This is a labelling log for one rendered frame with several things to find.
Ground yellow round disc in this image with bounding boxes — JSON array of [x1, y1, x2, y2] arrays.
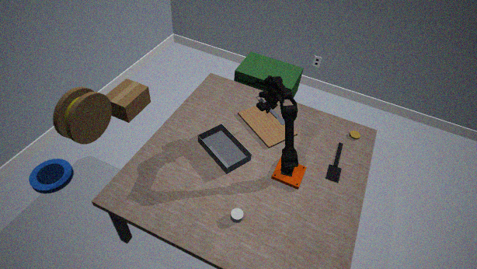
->
[[350, 131, 360, 139]]

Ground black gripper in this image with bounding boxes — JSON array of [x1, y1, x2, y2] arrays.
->
[[256, 93, 282, 114]]

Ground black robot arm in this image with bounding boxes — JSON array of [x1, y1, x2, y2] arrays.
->
[[259, 75, 298, 176]]

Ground white short cylinder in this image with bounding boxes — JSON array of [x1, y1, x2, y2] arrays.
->
[[231, 208, 243, 223]]

